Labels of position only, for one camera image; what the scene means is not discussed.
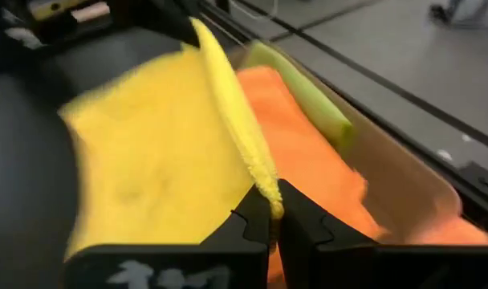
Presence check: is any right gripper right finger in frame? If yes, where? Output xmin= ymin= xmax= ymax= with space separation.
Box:
xmin=276 ymin=178 xmax=488 ymax=289

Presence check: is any yellow microfiber towel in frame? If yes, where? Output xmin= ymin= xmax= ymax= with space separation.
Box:
xmin=57 ymin=16 xmax=285 ymax=262

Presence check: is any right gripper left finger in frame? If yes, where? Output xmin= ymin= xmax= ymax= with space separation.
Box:
xmin=63 ymin=184 xmax=275 ymax=289

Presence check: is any wooden side board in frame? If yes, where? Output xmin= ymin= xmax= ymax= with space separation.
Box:
xmin=26 ymin=0 xmax=111 ymax=23

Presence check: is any orange translucent plastic bin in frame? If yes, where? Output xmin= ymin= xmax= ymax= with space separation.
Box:
xmin=227 ymin=39 xmax=488 ymax=246

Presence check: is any green microfiber towel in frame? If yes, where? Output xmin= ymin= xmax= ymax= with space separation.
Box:
xmin=243 ymin=39 xmax=356 ymax=148

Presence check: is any orange microfiber towel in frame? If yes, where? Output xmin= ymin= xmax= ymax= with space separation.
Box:
xmin=235 ymin=66 xmax=488 ymax=289

